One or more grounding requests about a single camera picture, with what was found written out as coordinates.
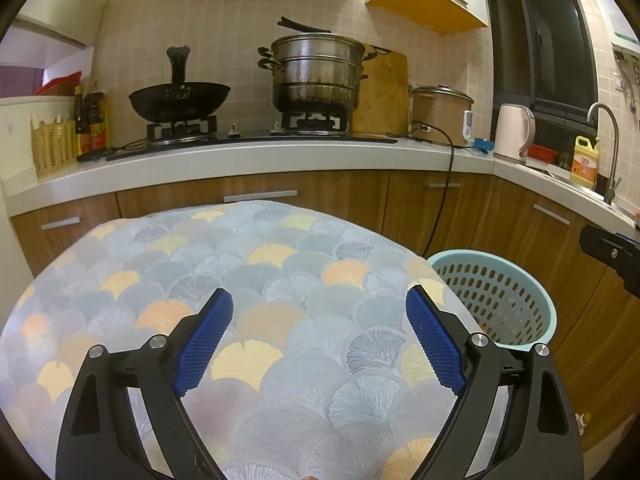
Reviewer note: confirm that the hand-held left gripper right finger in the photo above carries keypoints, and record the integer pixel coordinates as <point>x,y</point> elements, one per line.
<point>435,345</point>

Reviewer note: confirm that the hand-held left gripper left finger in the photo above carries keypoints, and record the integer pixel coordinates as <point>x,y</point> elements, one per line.
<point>205,340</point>

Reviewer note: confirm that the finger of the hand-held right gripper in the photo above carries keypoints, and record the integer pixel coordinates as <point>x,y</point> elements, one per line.
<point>607,247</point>

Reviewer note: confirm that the light blue perforated basket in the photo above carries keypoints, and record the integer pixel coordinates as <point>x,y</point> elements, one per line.
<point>500,285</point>

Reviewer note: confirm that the yellow detergent bottle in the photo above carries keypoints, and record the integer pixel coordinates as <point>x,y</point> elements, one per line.
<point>585,165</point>

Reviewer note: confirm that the steel faucet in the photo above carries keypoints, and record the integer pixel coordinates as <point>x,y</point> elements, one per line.
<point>612,160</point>

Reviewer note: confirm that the fan pattern tablecloth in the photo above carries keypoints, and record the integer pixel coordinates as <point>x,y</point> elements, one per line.
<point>280,280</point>

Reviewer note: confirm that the red container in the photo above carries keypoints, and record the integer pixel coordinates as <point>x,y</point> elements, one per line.
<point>542,153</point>

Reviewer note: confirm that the white electric kettle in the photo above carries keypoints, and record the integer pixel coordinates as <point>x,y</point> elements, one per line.
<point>512,132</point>

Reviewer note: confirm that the small blue object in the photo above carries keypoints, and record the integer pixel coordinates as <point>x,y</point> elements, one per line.
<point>483,145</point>

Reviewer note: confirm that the wooden kitchen base cabinet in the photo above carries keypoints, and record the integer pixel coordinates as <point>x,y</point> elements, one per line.
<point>350,202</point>

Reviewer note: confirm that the small white object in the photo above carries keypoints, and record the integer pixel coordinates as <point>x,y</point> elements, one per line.
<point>582,422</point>

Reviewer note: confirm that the black gas stove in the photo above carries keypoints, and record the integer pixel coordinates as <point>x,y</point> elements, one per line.
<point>250,135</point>

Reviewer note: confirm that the beige rice cooker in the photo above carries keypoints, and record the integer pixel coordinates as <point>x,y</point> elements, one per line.
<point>440,110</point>

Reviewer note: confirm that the dark window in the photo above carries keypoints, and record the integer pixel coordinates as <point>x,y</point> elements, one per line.
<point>550,35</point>

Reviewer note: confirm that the white water heater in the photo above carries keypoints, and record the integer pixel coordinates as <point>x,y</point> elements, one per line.
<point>625,15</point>

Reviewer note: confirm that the black wok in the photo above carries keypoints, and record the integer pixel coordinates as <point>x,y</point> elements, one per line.
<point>180,102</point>

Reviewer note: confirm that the red label sauce bottle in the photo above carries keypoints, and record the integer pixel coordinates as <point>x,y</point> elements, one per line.
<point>96,125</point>

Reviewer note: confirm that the yellow slotted basket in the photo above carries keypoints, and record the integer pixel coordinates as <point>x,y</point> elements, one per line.
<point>52,147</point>

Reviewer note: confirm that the thin dark sauce bottle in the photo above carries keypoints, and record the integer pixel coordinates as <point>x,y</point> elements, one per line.
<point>80,125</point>

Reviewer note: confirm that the wooden cutting board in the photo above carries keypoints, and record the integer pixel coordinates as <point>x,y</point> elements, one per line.
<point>385,90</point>

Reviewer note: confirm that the steel steamer pot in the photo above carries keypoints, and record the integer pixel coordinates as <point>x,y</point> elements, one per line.
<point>315,70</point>

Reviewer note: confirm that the red tray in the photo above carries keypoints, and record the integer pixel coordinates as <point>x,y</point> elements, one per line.
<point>60,85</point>

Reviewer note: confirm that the black utensil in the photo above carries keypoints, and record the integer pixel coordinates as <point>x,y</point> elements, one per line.
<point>305,26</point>

